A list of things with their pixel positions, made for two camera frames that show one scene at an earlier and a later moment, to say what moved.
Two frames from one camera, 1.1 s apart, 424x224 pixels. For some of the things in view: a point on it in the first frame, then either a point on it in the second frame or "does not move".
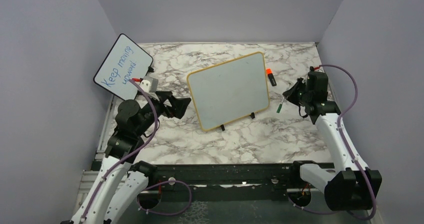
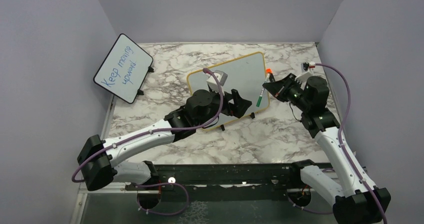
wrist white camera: x=149 y=84 to x=212 y=83
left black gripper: x=179 y=104 to x=239 y=106
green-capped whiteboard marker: x=280 y=106 to x=259 y=99
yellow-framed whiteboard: x=226 y=91 does not move
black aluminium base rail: x=237 y=178 does not move
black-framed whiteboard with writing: x=125 y=60 does not move
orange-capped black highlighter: x=271 y=77 does not move
